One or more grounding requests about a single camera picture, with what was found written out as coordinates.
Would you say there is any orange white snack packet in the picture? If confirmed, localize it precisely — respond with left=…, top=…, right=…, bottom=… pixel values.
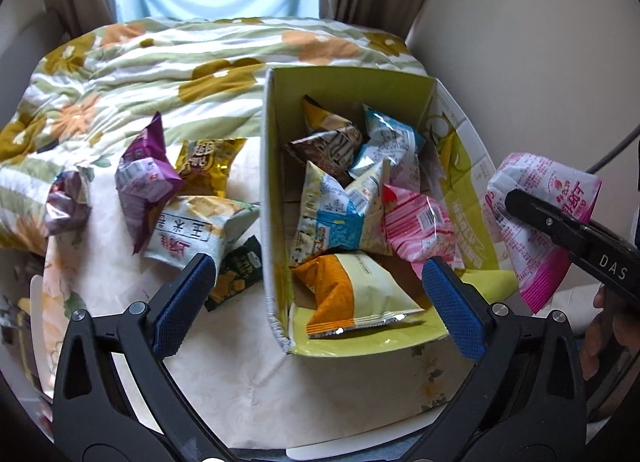
left=291, top=252, right=427, bottom=341

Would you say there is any pink striped snack packet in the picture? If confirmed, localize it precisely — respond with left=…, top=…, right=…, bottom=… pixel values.
left=382, top=183, right=465, bottom=279

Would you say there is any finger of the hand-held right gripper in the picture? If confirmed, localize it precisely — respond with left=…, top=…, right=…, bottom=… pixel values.
left=504, top=189, right=593, bottom=259

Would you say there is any yellow grey snack packet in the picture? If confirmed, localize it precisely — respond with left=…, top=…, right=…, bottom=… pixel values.
left=301, top=96, right=353, bottom=137

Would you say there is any black green snack packet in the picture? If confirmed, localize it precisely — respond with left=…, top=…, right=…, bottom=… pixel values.
left=204, top=236, right=264, bottom=313

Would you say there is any purple snack packet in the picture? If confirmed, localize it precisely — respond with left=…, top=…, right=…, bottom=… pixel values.
left=114, top=111, right=187, bottom=257

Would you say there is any magenta white snack packet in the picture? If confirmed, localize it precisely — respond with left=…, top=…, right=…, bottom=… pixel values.
left=484, top=152, right=604, bottom=316

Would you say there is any maroon silver snack packet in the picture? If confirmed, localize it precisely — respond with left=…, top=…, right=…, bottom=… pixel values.
left=44, top=169, right=94, bottom=239

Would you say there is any blue yellow white snack packet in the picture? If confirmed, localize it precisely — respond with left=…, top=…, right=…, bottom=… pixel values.
left=294, top=158, right=393, bottom=264

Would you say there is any yellow-green cardboard box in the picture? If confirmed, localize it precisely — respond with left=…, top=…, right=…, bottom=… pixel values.
left=260, top=67, right=519, bottom=358

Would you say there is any brown snack packet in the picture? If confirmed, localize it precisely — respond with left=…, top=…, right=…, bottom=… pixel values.
left=284, top=128, right=365, bottom=184

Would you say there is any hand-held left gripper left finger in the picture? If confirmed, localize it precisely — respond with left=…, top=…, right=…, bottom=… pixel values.
left=52, top=253, right=226, bottom=462

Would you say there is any light blue snack packet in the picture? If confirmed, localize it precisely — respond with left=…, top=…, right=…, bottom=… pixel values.
left=348, top=103, right=427, bottom=182

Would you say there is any person's right hand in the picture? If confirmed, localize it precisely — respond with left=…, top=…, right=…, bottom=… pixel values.
left=579, top=286, right=627, bottom=394

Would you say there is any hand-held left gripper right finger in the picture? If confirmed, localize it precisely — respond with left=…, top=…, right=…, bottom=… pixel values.
left=410, top=257, right=586, bottom=462

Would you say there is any golden yellow snack packet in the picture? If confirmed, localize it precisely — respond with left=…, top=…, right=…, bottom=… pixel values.
left=174, top=137, right=249, bottom=199

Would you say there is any floral quilt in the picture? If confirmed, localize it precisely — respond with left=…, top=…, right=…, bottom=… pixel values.
left=0, top=16, right=426, bottom=255

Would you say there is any white green snack packet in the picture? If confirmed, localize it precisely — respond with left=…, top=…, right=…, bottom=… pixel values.
left=141, top=193, right=262, bottom=272

